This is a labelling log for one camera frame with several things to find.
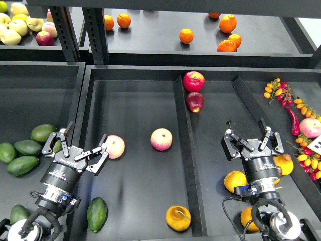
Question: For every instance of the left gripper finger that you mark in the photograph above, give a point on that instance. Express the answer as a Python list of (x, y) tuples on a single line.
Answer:
[(61, 135), (93, 160)]

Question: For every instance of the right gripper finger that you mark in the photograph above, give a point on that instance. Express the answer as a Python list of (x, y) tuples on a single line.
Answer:
[(232, 144), (270, 139)]

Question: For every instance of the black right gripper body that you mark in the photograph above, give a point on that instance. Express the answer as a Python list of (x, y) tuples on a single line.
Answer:
[(258, 164)]

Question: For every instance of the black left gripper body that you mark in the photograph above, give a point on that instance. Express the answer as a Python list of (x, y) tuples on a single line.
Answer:
[(65, 172)]

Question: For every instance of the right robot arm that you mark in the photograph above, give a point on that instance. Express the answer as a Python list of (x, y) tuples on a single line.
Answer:
[(268, 210)]

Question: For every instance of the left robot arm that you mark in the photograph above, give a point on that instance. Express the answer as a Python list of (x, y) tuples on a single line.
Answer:
[(43, 223)]

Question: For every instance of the green avocado pile right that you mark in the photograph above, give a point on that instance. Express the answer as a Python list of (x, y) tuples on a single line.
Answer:
[(57, 146)]

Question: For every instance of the yellow pear with brown tip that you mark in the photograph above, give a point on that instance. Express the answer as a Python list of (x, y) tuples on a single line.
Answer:
[(285, 163)]

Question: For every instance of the yellow pear under gripper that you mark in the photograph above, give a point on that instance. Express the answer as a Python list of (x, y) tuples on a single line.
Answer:
[(276, 181)]

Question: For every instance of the green avocado pile middle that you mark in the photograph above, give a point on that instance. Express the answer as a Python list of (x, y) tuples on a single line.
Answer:
[(28, 147)]

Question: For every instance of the green avocado pile lower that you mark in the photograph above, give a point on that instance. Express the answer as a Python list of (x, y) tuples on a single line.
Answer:
[(22, 165)]

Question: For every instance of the pale pear front left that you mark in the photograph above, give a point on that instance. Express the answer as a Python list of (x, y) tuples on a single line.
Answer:
[(10, 37)]

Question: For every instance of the pink apple left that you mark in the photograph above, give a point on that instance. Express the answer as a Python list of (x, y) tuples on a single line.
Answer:
[(115, 146)]

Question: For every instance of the pink apple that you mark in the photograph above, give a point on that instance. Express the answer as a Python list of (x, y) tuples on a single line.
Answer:
[(161, 139), (115, 146)]

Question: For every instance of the red chili pepper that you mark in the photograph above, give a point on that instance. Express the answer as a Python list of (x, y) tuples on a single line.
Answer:
[(294, 122)]

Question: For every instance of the pink apple right edge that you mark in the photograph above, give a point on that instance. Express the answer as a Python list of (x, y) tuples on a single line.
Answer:
[(310, 127)]

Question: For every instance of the cherry tomato bunch lower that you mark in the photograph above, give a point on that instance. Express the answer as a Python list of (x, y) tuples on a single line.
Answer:
[(308, 159)]

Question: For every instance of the cherry tomato bunch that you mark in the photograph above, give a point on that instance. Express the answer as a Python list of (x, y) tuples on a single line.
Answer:
[(308, 159), (278, 90)]

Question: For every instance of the white label card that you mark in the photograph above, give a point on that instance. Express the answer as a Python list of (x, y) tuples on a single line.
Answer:
[(315, 145)]

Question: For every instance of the cherry tomato bunch upper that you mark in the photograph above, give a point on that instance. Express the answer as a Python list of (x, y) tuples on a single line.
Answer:
[(278, 90)]

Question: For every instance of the black left tray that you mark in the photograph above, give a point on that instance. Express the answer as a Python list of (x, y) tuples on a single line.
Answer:
[(34, 93)]

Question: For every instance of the dark red apple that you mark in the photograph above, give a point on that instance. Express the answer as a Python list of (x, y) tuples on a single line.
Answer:
[(195, 102)]

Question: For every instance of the pink apple centre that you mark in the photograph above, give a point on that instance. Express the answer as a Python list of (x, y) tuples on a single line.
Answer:
[(161, 139)]

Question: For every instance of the black middle tray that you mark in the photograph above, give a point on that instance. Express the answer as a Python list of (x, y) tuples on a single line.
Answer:
[(144, 183)]

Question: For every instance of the bright red apple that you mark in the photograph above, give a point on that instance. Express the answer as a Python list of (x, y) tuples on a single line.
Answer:
[(193, 81)]

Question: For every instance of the red apple on shelf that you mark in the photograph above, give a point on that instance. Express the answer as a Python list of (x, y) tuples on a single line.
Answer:
[(44, 38)]

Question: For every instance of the orange on shelf front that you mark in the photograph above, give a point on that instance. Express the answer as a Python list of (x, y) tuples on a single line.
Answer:
[(227, 46)]

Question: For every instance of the orange on shelf right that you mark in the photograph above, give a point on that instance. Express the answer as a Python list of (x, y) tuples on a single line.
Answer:
[(237, 39)]

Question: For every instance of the pale peach on shelf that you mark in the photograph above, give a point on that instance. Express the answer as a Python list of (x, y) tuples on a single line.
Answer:
[(50, 28)]

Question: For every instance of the black upper shelf tray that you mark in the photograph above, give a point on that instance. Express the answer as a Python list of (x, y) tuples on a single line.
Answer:
[(153, 39)]

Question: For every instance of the yellow apple on shelf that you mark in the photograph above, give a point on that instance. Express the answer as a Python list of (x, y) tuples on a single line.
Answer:
[(34, 24)]

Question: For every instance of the black shelf upright left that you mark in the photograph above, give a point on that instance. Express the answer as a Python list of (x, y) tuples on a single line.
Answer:
[(66, 34)]

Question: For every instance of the black shelf upright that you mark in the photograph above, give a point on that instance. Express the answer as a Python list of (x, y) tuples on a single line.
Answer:
[(66, 34), (95, 27)]

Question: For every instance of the black shelf upright right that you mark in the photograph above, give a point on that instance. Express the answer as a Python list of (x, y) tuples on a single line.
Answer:
[(95, 27)]

